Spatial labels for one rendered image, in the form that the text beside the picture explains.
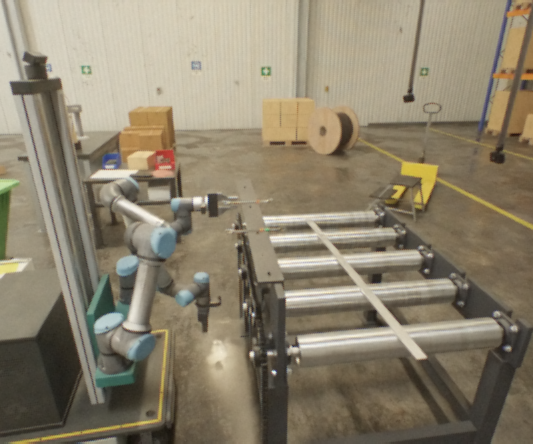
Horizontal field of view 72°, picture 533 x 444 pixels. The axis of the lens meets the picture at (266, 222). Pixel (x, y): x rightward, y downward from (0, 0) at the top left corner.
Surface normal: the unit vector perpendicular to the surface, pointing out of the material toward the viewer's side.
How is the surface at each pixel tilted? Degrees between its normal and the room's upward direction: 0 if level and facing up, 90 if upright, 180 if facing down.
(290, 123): 90
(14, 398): 90
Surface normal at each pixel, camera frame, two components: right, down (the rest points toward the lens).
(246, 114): 0.14, 0.39
